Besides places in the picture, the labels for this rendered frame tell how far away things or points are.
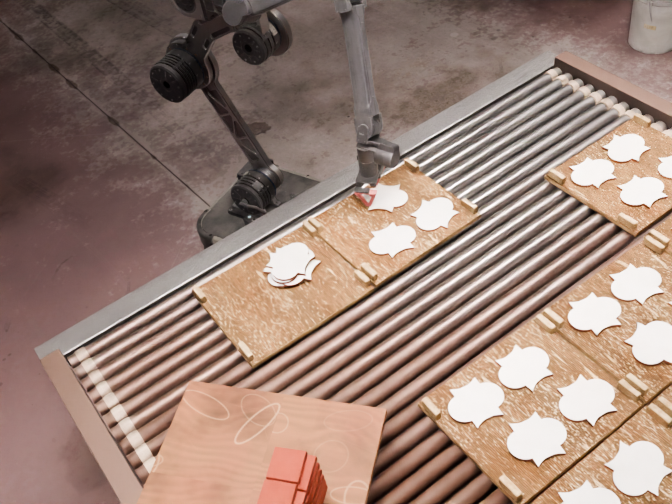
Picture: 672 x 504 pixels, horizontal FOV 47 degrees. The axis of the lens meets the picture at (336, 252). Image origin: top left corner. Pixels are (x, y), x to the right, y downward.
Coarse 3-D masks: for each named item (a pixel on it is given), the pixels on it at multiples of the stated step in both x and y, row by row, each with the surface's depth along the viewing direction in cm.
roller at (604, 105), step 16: (592, 112) 264; (560, 128) 260; (576, 128) 261; (544, 144) 256; (512, 160) 252; (528, 160) 254; (496, 176) 249; (464, 192) 245; (208, 352) 214; (224, 352) 215; (192, 368) 212; (160, 384) 209; (176, 384) 210; (128, 400) 207; (144, 400) 207; (112, 416) 204; (128, 416) 206
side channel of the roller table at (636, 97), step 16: (560, 64) 283; (576, 64) 278; (592, 64) 277; (592, 80) 274; (608, 80) 270; (624, 80) 269; (608, 96) 271; (624, 96) 265; (640, 96) 262; (656, 96) 260; (656, 112) 257
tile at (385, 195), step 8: (384, 192) 246; (392, 192) 246; (400, 192) 245; (368, 200) 244; (376, 200) 244; (384, 200) 244; (392, 200) 243; (400, 200) 243; (376, 208) 242; (384, 208) 241; (392, 208) 241
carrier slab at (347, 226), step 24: (408, 168) 254; (408, 192) 246; (432, 192) 244; (336, 216) 243; (360, 216) 241; (384, 216) 240; (408, 216) 239; (456, 216) 236; (480, 216) 236; (336, 240) 235; (360, 240) 234; (432, 240) 230; (360, 264) 227; (384, 264) 226; (408, 264) 226
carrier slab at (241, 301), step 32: (256, 256) 235; (320, 256) 232; (224, 288) 228; (256, 288) 226; (288, 288) 225; (320, 288) 223; (352, 288) 222; (224, 320) 219; (256, 320) 218; (288, 320) 217; (320, 320) 215; (256, 352) 210
